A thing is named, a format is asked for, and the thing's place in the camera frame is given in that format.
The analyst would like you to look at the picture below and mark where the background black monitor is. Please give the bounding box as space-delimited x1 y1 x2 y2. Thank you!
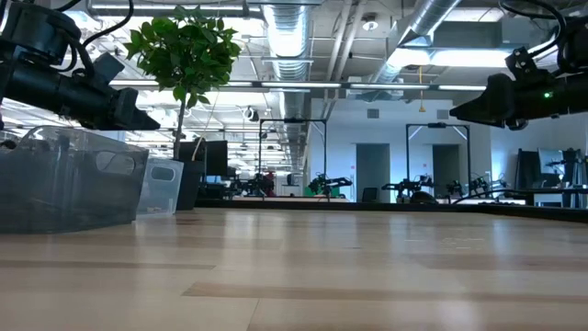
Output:
204 139 230 177

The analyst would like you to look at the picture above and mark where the black aluminium table frame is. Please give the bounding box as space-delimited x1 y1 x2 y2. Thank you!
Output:
194 197 588 225

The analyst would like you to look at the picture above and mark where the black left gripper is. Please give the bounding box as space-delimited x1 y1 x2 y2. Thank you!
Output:
0 62 162 131

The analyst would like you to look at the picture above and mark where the clear plastic bin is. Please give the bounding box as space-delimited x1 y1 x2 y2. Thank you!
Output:
134 157 186 218

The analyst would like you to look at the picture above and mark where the black gantry frame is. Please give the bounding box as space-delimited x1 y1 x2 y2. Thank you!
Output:
257 118 329 200
404 121 472 197

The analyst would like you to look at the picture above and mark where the black plant pot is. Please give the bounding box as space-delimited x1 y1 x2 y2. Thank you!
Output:
175 140 207 212

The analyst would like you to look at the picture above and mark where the grey door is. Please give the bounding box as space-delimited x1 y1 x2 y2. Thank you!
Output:
431 143 461 199
356 143 391 204

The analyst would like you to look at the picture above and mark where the long ceiling light strip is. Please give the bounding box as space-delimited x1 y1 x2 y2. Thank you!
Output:
108 80 488 92

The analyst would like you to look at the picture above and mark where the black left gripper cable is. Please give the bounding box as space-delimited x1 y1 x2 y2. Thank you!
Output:
54 0 135 50

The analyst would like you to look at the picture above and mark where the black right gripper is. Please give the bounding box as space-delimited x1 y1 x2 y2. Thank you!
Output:
449 72 588 132

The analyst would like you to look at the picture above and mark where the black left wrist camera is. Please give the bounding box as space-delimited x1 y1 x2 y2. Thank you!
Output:
91 51 126 86

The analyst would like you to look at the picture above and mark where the background black robot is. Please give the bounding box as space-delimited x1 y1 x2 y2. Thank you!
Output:
380 175 436 204

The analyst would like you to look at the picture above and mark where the slanted silver ceiling duct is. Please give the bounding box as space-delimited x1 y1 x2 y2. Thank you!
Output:
367 0 463 86

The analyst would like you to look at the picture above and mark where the background workstation desk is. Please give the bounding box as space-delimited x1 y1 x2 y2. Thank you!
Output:
513 146 588 209

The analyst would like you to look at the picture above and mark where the background robot with green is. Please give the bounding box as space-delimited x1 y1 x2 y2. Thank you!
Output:
306 172 354 200

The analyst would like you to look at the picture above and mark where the yellow hanging cord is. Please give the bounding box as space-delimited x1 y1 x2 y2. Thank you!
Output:
417 65 426 114

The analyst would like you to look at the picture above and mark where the large silver ceiling duct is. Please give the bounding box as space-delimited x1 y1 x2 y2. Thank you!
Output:
262 0 314 121

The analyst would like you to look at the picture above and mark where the green leafy plant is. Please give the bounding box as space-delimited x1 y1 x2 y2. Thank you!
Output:
123 4 243 161

